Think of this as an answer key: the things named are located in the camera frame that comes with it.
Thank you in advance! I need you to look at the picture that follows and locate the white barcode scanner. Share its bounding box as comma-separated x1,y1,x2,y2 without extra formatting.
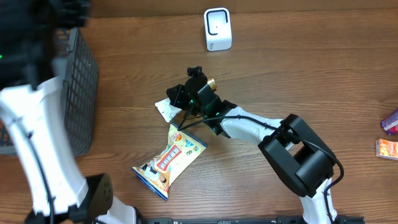
203,7,233,52

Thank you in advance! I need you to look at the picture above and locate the cream snack bag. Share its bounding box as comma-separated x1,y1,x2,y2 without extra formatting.
132,123,207,200

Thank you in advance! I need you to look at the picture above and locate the white conditioner tube gold cap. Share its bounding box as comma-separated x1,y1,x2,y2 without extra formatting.
154,77,218,123

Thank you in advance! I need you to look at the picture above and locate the red purple liners pack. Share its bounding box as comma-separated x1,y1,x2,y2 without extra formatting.
381,110,398,135

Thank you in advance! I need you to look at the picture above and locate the grey plastic shopping basket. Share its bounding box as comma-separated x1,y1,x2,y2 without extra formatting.
0,26,100,157

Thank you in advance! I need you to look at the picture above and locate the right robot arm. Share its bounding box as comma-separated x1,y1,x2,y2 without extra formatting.
166,66,344,223

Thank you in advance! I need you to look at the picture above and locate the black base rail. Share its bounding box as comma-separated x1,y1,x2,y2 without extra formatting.
133,216,366,224

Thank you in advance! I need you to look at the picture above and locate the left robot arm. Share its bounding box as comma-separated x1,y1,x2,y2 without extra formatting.
1,0,137,224

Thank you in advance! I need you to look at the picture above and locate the orange snack packet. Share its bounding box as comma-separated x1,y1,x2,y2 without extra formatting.
375,139,398,160

